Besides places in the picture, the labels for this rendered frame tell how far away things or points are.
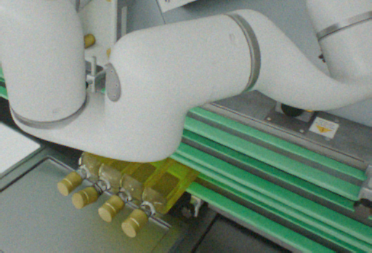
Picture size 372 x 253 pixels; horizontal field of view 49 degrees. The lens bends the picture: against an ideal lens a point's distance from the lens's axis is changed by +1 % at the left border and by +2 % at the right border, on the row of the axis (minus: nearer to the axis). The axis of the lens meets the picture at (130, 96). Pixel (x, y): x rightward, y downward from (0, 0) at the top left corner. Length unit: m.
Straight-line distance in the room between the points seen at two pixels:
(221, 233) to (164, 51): 0.76
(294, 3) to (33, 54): 0.64
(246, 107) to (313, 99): 0.47
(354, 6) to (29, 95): 0.36
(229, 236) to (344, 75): 0.63
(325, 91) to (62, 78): 0.26
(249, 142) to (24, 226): 0.54
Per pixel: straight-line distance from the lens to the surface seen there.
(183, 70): 0.35
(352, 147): 0.88
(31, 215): 1.02
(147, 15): 1.07
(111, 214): 0.83
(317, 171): 0.82
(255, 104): 0.92
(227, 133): 0.84
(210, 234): 1.04
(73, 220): 1.00
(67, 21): 0.37
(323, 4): 0.51
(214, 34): 0.38
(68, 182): 0.88
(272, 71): 0.41
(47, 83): 0.39
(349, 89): 0.46
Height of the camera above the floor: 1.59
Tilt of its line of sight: 44 degrees down
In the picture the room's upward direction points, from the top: 125 degrees counter-clockwise
